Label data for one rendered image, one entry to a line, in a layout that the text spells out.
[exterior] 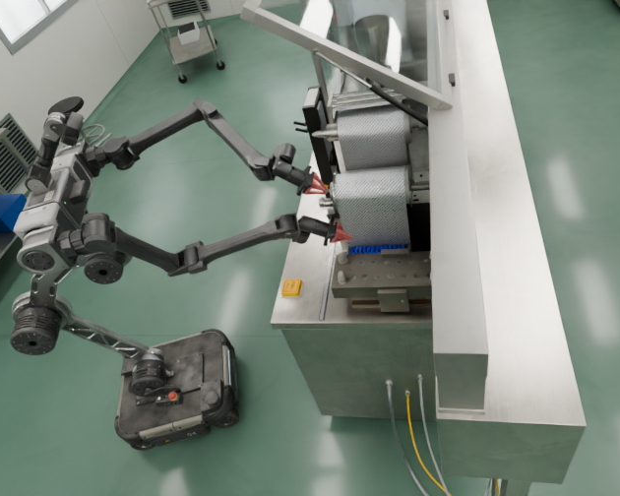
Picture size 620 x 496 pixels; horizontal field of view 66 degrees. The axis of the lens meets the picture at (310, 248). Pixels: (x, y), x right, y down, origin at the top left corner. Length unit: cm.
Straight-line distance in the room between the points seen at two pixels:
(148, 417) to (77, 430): 64
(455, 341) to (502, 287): 36
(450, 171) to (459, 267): 27
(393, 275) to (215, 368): 129
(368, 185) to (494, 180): 44
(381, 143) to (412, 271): 48
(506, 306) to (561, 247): 213
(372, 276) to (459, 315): 91
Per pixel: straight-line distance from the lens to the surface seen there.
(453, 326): 81
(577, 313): 293
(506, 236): 124
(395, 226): 173
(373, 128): 178
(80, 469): 310
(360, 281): 170
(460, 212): 99
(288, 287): 190
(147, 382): 260
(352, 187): 165
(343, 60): 123
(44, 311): 241
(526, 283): 115
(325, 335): 185
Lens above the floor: 233
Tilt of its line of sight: 44 degrees down
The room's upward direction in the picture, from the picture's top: 18 degrees counter-clockwise
